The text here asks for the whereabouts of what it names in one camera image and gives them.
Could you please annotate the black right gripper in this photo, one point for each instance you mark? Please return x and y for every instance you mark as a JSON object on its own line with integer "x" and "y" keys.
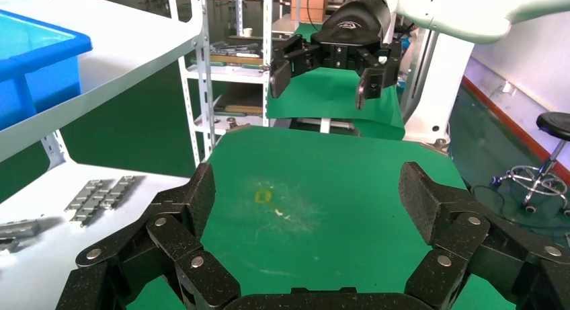
{"x": 352, "y": 27}

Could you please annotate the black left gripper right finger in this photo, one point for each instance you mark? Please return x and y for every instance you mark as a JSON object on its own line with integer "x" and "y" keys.
{"x": 463, "y": 230}

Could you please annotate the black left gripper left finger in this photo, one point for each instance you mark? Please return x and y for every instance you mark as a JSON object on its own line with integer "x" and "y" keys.
{"x": 173, "y": 236}

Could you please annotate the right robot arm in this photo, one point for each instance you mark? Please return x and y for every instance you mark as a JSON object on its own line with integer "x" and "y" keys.
{"x": 467, "y": 9}

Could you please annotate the green table mat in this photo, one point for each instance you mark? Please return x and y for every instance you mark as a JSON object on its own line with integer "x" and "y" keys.
{"x": 325, "y": 94}
{"x": 320, "y": 187}

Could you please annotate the brown cardboard box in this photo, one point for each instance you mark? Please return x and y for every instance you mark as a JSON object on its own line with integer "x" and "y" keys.
{"x": 307, "y": 9}

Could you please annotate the white paper cup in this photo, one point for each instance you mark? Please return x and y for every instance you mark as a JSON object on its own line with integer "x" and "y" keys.
{"x": 247, "y": 32}

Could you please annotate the grey tools pile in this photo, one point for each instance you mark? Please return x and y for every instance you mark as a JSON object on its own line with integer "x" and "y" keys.
{"x": 231, "y": 47}

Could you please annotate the small white paper scrap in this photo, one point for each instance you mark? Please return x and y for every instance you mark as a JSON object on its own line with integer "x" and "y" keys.
{"x": 279, "y": 212}

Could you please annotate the silver binder clip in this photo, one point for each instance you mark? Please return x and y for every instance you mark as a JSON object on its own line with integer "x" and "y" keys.
{"x": 232, "y": 124}

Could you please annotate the white robot torso column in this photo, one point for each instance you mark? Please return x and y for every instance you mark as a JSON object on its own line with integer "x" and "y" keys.
{"x": 445, "y": 85}

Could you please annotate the white storage rack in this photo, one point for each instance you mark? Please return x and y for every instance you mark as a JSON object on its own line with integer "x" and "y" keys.
{"x": 199, "y": 76}

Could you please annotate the black seat chrome stool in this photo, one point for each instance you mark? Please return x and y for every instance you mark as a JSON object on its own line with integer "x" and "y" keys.
{"x": 554, "y": 125}

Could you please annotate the white metal shelf rack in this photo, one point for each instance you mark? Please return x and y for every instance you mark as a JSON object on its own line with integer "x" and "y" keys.
{"x": 133, "y": 36}

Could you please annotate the blue plastic bin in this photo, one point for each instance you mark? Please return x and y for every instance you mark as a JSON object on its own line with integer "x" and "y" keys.
{"x": 44, "y": 81}

